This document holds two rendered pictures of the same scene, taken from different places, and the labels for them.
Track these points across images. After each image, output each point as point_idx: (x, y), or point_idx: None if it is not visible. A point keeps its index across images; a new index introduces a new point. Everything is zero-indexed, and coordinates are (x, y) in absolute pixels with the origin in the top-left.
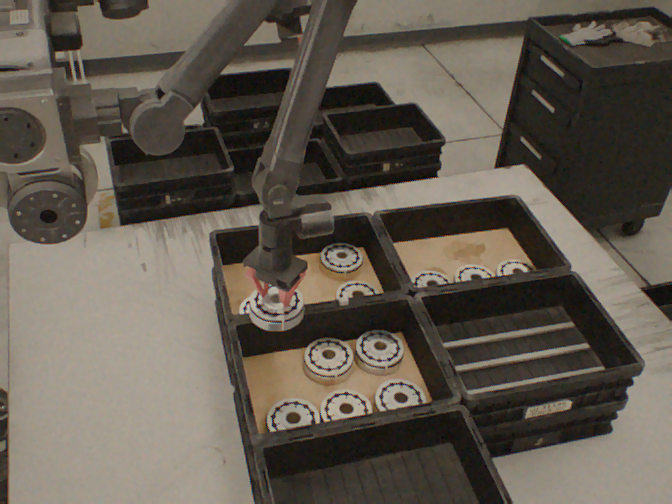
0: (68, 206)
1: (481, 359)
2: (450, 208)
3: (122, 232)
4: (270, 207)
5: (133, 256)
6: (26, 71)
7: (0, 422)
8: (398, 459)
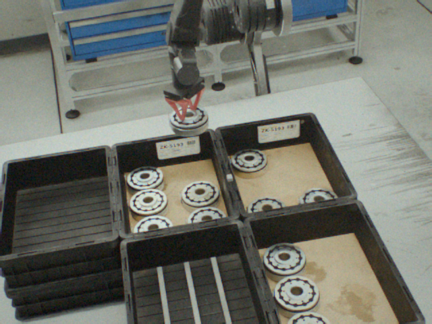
0: (239, 9)
1: (200, 294)
2: (385, 261)
3: (387, 119)
4: (166, 32)
5: (358, 128)
6: None
7: None
8: (111, 235)
